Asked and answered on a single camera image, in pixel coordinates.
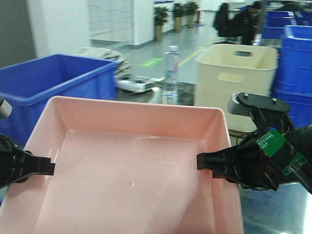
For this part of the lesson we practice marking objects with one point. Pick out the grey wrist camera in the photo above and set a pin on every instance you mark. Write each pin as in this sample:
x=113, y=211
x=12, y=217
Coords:
x=241, y=103
x=5, y=108

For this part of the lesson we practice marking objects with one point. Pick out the white power strip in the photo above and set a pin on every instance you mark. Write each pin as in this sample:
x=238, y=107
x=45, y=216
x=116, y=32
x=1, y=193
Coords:
x=136, y=84

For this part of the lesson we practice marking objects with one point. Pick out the lower blue stacking crate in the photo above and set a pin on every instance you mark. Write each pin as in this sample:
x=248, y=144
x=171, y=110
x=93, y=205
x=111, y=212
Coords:
x=301, y=106

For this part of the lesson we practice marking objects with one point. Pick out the clear water bottle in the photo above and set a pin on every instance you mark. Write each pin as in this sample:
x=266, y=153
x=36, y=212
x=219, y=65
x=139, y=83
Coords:
x=170, y=91

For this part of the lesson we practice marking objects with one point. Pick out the green circuit board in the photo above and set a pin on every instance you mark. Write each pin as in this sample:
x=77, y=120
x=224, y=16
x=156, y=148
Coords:
x=281, y=153

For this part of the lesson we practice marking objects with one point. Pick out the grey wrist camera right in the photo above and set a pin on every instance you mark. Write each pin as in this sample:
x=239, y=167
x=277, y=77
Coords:
x=241, y=103

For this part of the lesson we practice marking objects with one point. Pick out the cream plastic basket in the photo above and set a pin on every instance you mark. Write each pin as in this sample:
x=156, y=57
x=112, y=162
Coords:
x=227, y=68

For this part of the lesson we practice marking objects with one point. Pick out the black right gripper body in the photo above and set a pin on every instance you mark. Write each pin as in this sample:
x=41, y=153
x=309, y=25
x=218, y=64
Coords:
x=257, y=172

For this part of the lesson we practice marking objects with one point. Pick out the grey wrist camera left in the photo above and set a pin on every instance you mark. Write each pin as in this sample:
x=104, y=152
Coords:
x=5, y=108

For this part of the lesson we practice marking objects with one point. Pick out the upper blue stacking crate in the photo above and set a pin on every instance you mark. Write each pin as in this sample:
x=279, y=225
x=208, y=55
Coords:
x=295, y=64

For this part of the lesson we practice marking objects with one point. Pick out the blue stacking crate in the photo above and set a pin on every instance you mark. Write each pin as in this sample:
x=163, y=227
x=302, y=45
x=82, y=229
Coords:
x=301, y=106
x=295, y=64

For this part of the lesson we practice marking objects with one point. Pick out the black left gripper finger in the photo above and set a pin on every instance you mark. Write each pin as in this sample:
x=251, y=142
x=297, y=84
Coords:
x=26, y=164

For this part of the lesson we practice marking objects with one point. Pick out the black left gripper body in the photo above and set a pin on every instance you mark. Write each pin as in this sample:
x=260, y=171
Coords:
x=8, y=162

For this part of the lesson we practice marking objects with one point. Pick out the blue plastic tub left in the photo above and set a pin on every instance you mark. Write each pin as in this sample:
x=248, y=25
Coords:
x=29, y=85

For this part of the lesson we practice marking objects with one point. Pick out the seated person in black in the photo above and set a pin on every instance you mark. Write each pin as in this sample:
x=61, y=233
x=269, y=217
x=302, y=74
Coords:
x=246, y=22

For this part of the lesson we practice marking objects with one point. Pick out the pink plastic bin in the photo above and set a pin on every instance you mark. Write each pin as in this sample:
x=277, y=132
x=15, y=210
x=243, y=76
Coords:
x=124, y=168

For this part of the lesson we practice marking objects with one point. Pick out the black office chair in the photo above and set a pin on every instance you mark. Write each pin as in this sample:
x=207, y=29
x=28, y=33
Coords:
x=222, y=23

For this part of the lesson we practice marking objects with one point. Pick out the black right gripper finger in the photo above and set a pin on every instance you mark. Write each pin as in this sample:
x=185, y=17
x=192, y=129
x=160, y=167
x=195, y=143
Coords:
x=222, y=163

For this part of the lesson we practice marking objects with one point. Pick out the potted plant in gold pot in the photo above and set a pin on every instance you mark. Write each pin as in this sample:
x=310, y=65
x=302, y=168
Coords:
x=160, y=18

